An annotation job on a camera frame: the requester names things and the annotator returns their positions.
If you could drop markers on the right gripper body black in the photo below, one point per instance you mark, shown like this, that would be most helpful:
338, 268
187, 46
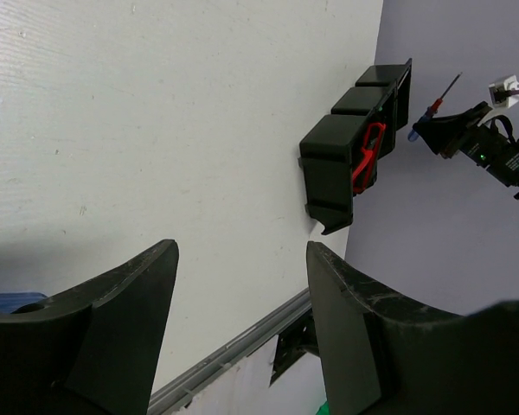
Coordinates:
492, 146

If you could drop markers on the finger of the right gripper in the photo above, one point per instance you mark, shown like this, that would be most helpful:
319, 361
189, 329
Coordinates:
443, 135

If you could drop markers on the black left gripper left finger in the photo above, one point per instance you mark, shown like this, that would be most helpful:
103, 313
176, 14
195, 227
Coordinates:
94, 348

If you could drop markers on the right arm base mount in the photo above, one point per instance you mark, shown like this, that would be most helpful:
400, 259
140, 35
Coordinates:
295, 341

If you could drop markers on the aluminium frame rail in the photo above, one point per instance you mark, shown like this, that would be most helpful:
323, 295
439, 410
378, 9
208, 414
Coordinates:
179, 393

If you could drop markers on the black divided container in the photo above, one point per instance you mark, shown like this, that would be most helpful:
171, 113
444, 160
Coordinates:
329, 151

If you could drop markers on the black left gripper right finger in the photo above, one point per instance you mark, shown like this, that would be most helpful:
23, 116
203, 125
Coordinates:
385, 353

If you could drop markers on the blue handle screwdriver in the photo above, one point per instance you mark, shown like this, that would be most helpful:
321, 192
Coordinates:
432, 109
11, 301

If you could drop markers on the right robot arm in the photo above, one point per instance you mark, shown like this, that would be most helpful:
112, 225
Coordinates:
455, 248

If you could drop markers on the red black utility knife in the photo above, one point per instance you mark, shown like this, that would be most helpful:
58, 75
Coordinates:
363, 171

